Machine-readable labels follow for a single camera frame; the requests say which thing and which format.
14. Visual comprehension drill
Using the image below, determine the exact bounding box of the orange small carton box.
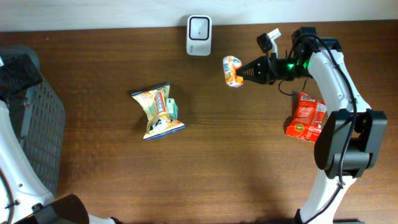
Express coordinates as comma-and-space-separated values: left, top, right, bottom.
223, 55, 244, 88

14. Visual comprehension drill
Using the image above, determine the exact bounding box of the red snack bag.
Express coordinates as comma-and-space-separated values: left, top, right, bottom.
285, 93, 327, 142

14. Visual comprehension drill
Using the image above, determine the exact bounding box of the yellow snack bag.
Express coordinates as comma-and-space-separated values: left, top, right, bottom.
131, 83, 185, 140

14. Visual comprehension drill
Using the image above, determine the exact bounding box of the teal tissue packet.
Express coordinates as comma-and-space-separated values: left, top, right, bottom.
166, 98, 178, 119

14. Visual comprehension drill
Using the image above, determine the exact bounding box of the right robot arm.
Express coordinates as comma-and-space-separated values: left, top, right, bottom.
235, 27, 387, 223

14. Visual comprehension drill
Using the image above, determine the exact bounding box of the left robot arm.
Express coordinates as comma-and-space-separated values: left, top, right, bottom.
1, 50, 119, 224

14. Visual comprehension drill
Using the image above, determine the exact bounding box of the white barcode scanner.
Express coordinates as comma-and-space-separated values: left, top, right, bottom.
186, 15, 213, 56

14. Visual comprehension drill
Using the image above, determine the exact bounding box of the grey plastic mesh basket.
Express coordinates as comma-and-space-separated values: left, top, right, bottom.
1, 45, 66, 195

